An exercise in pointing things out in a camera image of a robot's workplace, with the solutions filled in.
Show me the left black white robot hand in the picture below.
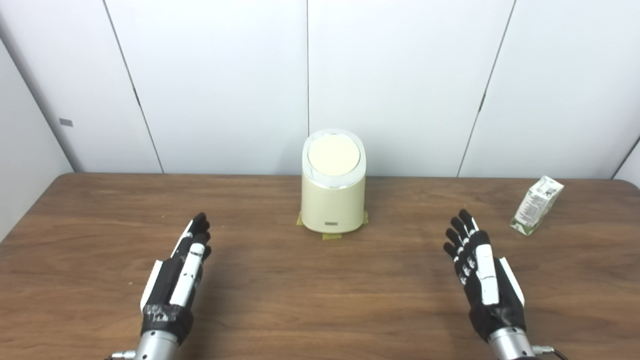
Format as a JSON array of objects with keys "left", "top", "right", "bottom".
[{"left": 140, "top": 212, "right": 212, "bottom": 346}]

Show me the cream round bin lid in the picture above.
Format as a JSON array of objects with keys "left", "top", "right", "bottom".
[{"left": 307, "top": 135, "right": 361, "bottom": 177}]

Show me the cream-colored plastic bin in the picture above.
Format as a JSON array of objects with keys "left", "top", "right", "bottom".
[{"left": 300, "top": 129, "right": 367, "bottom": 234}]

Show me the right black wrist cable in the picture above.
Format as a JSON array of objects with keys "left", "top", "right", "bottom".
[{"left": 531, "top": 345, "right": 568, "bottom": 360}]

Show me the white green milk carton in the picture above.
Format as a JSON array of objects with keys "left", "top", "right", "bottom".
[{"left": 510, "top": 176, "right": 565, "bottom": 236}]

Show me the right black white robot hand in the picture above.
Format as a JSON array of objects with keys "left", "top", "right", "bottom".
[{"left": 443, "top": 209, "right": 527, "bottom": 343}]

